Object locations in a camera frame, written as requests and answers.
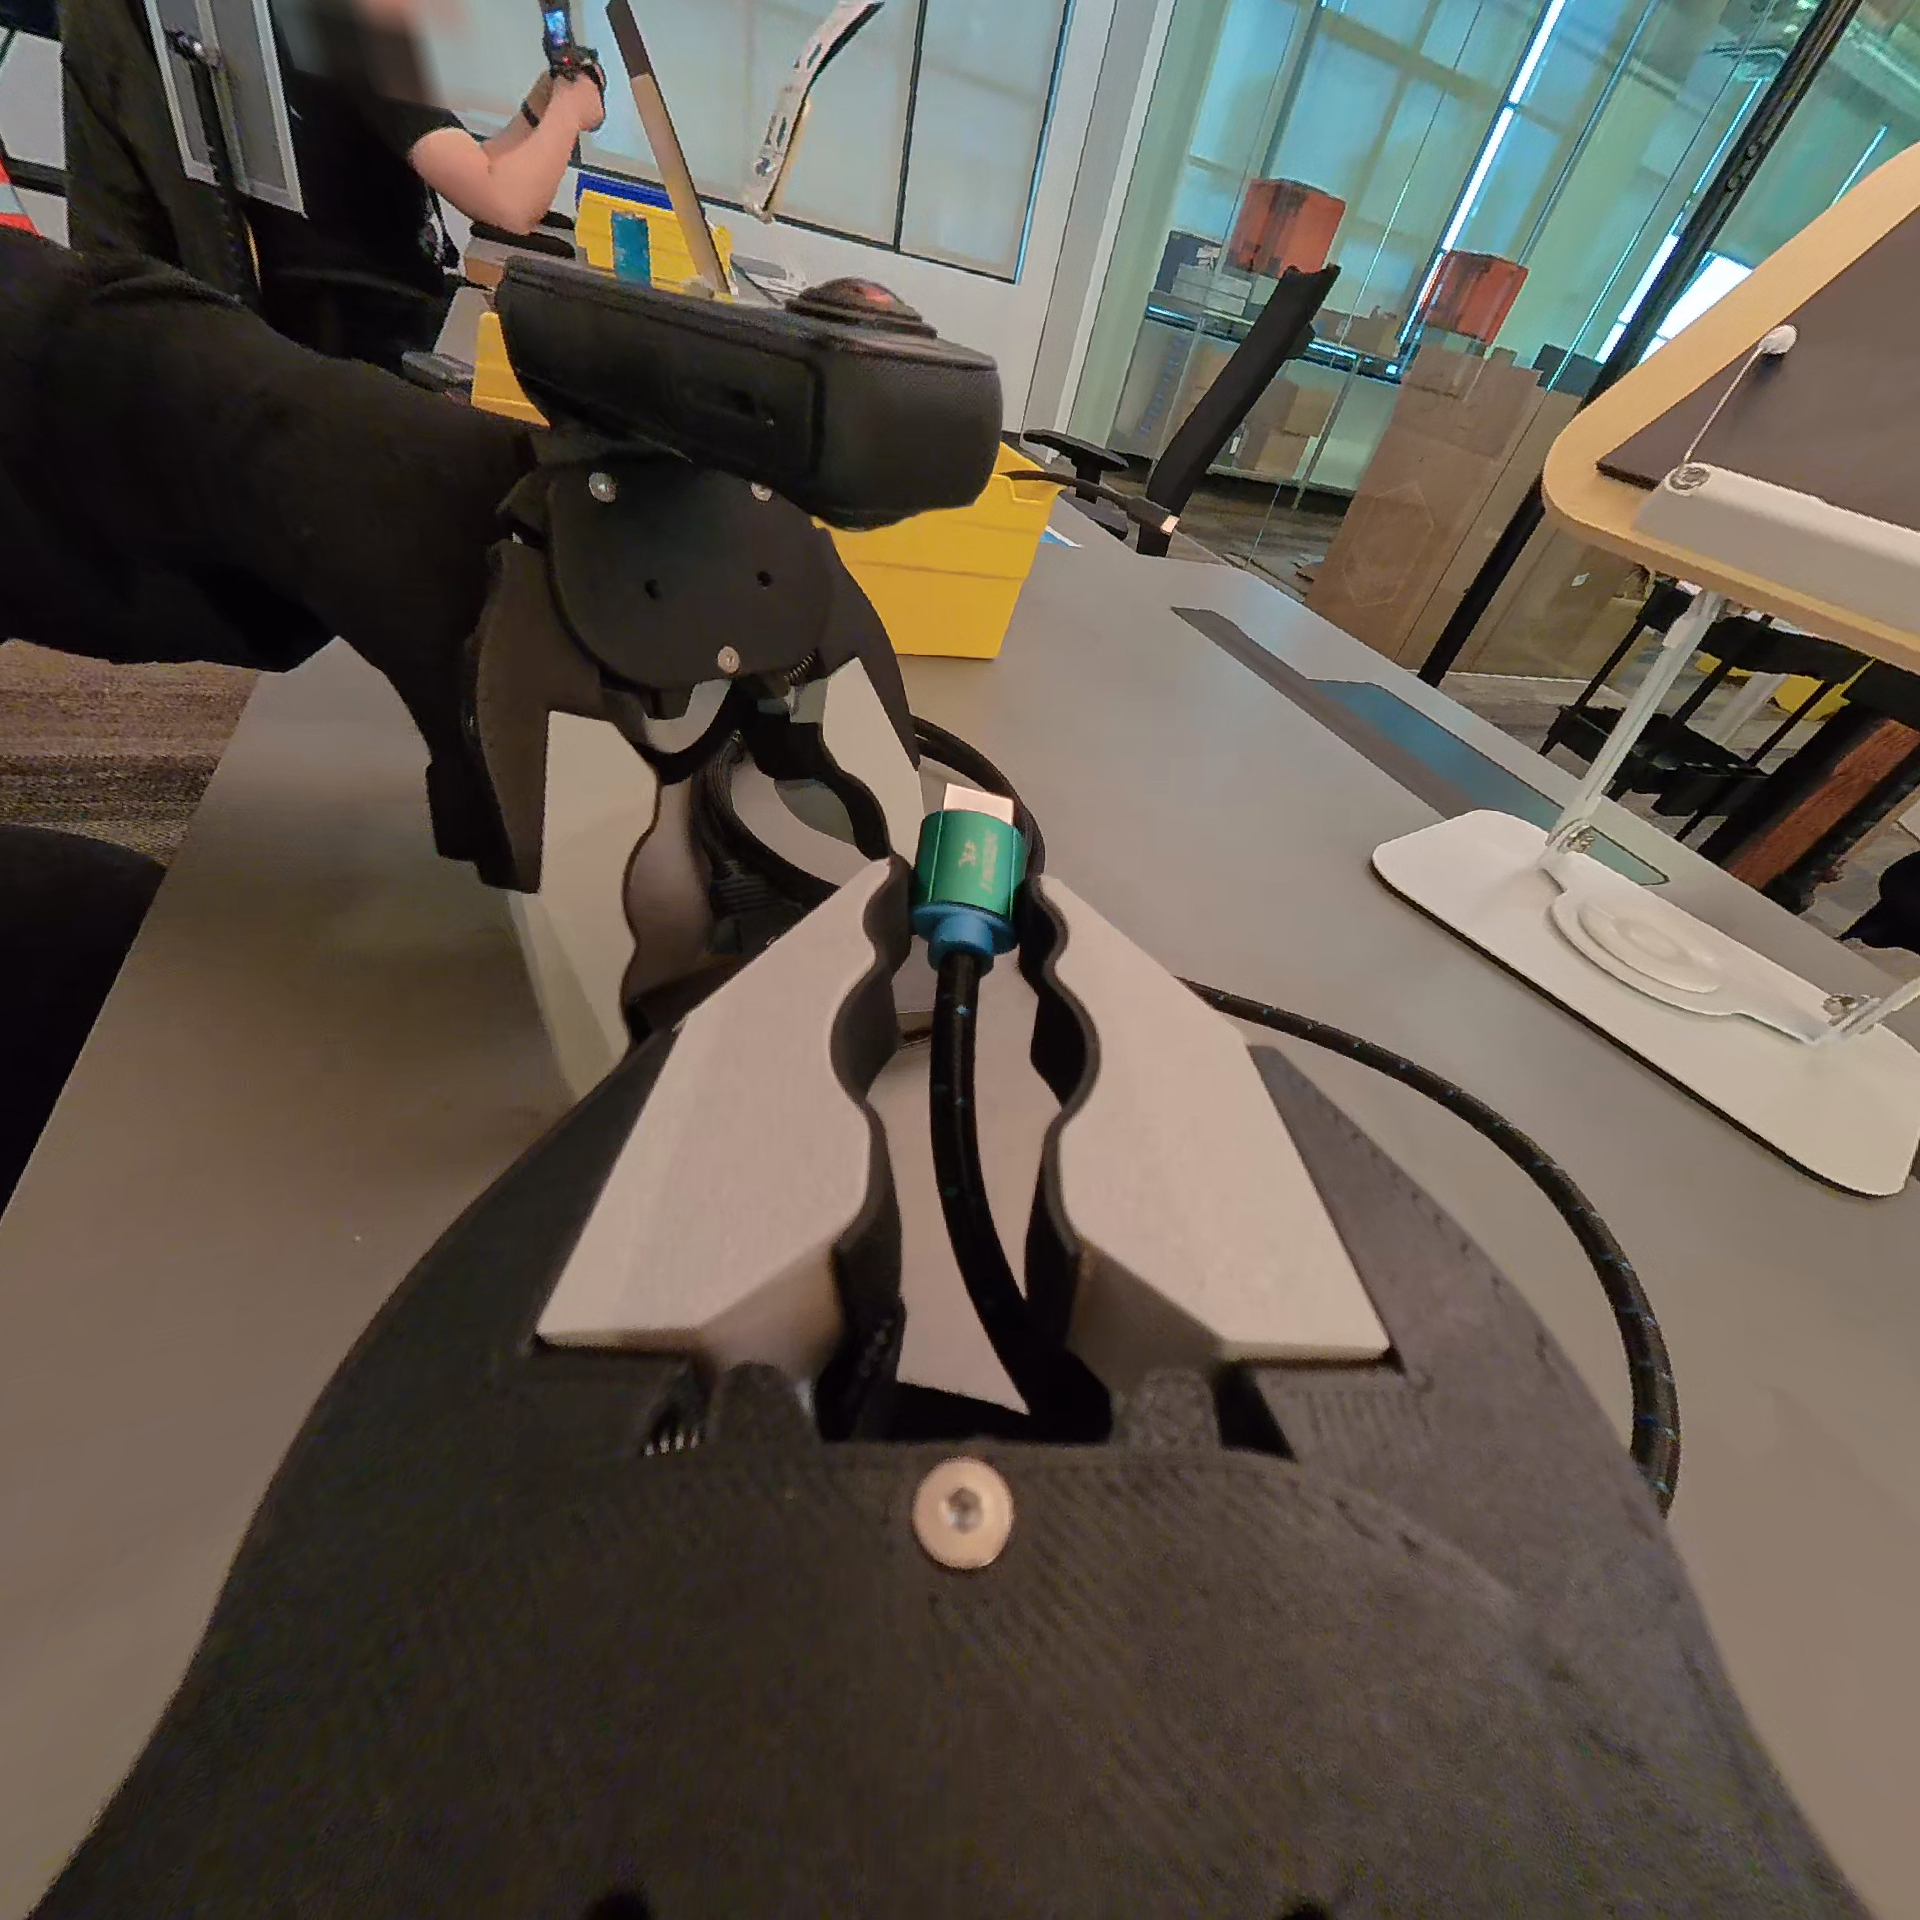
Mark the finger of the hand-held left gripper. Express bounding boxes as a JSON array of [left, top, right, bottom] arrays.
[[524, 705, 710, 1103], [745, 656, 924, 869]]

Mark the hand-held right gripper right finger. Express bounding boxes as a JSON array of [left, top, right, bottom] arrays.
[[1028, 873, 1395, 1387]]

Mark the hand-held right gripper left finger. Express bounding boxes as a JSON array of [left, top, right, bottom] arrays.
[[533, 858, 918, 1437]]

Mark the black braided hdmi cable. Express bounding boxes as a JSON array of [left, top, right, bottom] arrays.
[[694, 719, 1680, 1517]]

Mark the person's left hand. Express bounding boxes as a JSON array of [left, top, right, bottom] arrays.
[[0, 226, 549, 676]]

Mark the small yellow bin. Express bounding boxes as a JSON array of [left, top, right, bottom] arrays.
[[577, 188, 740, 295]]

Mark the yellow plastic bin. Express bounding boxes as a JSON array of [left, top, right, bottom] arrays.
[[472, 307, 1064, 660]]

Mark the grey tilted panel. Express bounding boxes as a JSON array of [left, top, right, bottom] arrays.
[[606, 0, 740, 295]]

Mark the white acrylic stand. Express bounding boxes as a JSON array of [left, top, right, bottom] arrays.
[[1370, 466, 1920, 1201]]

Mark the black office chair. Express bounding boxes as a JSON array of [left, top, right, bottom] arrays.
[[1028, 261, 1345, 560]]

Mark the cardboard box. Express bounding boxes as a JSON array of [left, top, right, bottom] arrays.
[[1305, 343, 1573, 660]]

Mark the wood-edged dark board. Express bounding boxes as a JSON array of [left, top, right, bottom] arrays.
[[1539, 144, 1920, 676]]

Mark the white curved bracket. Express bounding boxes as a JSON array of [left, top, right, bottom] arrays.
[[740, 0, 885, 222]]

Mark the dark table cable cover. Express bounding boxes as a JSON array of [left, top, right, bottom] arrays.
[[1168, 604, 1665, 887]]

